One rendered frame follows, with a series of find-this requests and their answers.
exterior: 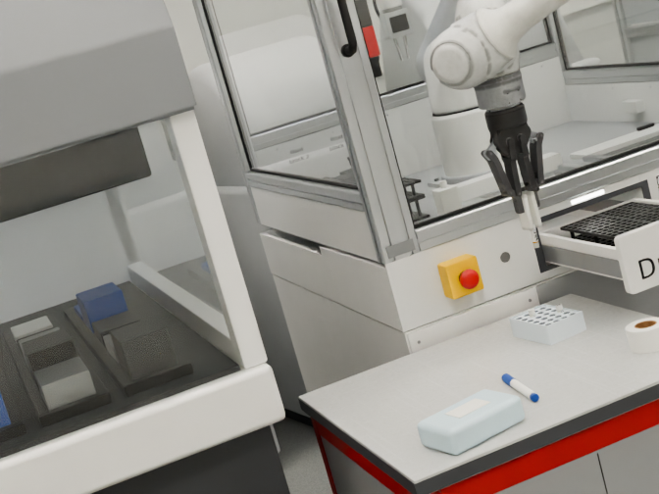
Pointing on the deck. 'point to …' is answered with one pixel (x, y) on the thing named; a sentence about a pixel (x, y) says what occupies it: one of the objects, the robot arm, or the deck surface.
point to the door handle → (347, 30)
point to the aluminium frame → (380, 165)
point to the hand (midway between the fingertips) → (528, 210)
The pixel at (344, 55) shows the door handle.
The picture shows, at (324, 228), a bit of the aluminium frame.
